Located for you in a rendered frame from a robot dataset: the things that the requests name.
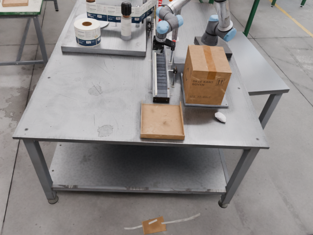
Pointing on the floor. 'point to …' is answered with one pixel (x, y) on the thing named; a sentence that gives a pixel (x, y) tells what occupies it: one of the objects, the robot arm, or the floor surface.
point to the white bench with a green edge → (32, 10)
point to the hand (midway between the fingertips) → (160, 51)
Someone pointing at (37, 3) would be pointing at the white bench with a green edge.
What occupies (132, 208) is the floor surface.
